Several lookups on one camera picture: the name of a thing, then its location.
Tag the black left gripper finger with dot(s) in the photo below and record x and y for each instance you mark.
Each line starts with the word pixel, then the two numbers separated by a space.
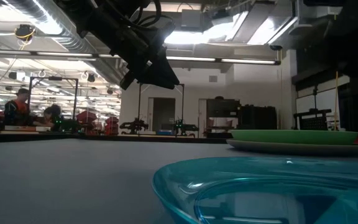
pixel 127 81
pixel 160 74

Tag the large opaque green plate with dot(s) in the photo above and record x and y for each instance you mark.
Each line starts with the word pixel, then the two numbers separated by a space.
pixel 291 137

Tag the background black robot arm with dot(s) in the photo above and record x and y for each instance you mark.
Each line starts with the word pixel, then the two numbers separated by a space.
pixel 134 126
pixel 185 127

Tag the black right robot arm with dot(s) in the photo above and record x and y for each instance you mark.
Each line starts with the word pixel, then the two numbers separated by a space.
pixel 356 46

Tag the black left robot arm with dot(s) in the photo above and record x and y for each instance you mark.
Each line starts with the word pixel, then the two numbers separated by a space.
pixel 104 18

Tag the ceiling light strip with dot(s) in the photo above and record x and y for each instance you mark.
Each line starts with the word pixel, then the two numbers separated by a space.
pixel 191 58
pixel 247 61
pixel 64 54

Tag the dark doorway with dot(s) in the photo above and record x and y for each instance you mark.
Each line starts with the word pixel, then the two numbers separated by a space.
pixel 163 113

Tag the grey ceiling air unit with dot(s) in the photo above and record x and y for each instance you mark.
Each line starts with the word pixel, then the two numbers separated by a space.
pixel 192 20

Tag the black monitor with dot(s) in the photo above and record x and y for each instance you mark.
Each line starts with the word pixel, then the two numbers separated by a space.
pixel 224 108

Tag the person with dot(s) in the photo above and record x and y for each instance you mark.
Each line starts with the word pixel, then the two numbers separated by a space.
pixel 53 112
pixel 220 120
pixel 19 109

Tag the black equipment cabinet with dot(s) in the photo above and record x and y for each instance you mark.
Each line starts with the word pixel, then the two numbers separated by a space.
pixel 258 118

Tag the blue-grey table mat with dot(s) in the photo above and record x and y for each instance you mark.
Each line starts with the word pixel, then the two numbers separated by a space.
pixel 73 180

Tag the clear blue plastic plate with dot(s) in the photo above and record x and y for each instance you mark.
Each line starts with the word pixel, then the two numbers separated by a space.
pixel 182 186

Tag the large grey plastic plate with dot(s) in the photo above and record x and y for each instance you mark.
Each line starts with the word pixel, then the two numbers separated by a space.
pixel 291 150

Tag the black perforated rack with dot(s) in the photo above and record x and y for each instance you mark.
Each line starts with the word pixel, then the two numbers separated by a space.
pixel 317 123

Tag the black gantry frame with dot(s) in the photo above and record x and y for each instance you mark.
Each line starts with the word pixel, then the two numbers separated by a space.
pixel 54 78
pixel 182 109

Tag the grey wall vent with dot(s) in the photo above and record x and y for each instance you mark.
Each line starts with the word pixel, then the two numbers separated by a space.
pixel 213 78

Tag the black metal table frame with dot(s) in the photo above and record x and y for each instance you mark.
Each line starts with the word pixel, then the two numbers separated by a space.
pixel 166 140

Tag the silver ceiling duct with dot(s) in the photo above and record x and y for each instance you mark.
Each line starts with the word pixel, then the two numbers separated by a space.
pixel 57 25

